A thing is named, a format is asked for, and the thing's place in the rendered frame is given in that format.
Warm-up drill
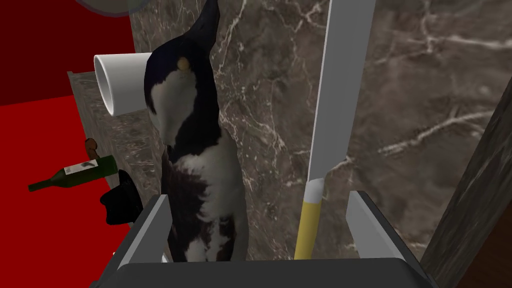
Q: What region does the white mug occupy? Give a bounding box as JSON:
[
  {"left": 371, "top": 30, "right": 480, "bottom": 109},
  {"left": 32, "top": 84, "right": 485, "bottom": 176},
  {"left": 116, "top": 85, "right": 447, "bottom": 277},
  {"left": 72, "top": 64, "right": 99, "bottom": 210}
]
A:
[{"left": 93, "top": 52, "right": 153, "bottom": 118}]

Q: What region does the small brown figure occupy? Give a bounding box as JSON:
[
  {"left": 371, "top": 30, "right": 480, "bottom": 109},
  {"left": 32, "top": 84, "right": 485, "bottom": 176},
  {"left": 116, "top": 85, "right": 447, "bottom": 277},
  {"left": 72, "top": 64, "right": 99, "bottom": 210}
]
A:
[{"left": 84, "top": 137, "right": 99, "bottom": 160}]

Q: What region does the grey round plate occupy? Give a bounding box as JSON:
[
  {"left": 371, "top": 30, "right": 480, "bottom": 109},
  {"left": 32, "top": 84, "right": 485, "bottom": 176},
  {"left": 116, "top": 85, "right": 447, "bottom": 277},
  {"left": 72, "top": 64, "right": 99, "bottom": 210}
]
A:
[{"left": 75, "top": 0, "right": 150, "bottom": 18}]

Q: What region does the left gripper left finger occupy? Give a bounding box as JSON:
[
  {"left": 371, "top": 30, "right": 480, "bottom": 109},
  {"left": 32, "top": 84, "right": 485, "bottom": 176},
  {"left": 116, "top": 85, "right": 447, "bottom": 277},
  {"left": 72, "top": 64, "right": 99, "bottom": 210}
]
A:
[{"left": 104, "top": 193, "right": 174, "bottom": 278}]

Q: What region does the yellow handled knife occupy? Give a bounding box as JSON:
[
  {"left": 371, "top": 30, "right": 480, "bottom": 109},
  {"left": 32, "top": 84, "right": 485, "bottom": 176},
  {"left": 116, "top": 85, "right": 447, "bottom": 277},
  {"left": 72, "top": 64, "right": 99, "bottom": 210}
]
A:
[{"left": 293, "top": 0, "right": 377, "bottom": 261}]

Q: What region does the black and white penguin figure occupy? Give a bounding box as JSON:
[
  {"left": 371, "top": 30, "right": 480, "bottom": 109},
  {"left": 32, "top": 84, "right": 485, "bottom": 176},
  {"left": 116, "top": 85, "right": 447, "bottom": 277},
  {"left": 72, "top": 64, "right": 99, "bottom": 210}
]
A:
[{"left": 143, "top": 0, "right": 250, "bottom": 263}]

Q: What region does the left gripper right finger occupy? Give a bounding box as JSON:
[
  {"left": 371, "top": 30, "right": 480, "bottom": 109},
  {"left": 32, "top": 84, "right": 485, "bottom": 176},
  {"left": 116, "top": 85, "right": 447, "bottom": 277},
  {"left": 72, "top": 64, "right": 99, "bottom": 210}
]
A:
[{"left": 345, "top": 190, "right": 421, "bottom": 268}]

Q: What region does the green wine bottle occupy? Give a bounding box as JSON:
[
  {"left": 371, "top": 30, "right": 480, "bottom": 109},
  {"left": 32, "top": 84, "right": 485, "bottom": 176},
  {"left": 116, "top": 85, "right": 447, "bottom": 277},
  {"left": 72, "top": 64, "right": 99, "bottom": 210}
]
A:
[{"left": 27, "top": 155, "right": 119, "bottom": 193}]

